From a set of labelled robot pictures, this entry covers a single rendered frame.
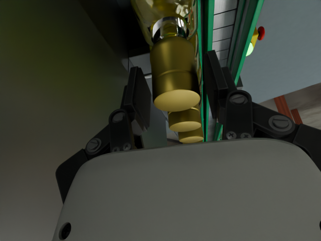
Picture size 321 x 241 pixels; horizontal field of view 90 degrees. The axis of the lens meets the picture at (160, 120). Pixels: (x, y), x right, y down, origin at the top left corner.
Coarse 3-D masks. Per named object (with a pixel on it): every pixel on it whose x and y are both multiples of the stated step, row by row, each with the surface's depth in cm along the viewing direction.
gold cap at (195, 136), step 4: (200, 112) 23; (200, 128) 21; (180, 132) 22; (184, 132) 21; (188, 132) 21; (192, 132) 21; (196, 132) 21; (200, 132) 21; (180, 136) 21; (184, 136) 21; (188, 136) 21; (192, 136) 20; (196, 136) 20; (200, 136) 21; (180, 140) 22; (184, 140) 22; (188, 140) 22; (192, 140) 22; (196, 140) 22; (200, 140) 22
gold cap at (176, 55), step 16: (160, 48) 11; (176, 48) 11; (192, 48) 12; (160, 64) 11; (176, 64) 11; (192, 64) 11; (160, 80) 11; (176, 80) 10; (192, 80) 10; (160, 96) 10; (176, 96) 11; (192, 96) 11
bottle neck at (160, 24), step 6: (162, 18) 13; (168, 18) 12; (174, 18) 13; (156, 24) 13; (162, 24) 12; (168, 24) 12; (174, 24) 12; (180, 24) 13; (156, 30) 13; (162, 30) 12; (168, 30) 12; (174, 30) 12; (180, 30) 12; (156, 36) 13; (162, 36) 12; (168, 36) 12; (180, 36) 12; (186, 36) 13; (156, 42) 12
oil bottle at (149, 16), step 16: (144, 0) 12; (160, 0) 12; (176, 0) 12; (192, 0) 12; (144, 16) 13; (160, 16) 13; (176, 16) 13; (192, 16) 13; (144, 32) 14; (192, 32) 15
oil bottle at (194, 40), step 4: (196, 32) 17; (196, 36) 17; (192, 40) 17; (196, 40) 17; (192, 44) 17; (196, 44) 17; (196, 48) 17; (196, 52) 18; (196, 56) 18; (196, 60) 18; (196, 64) 19; (196, 68) 19
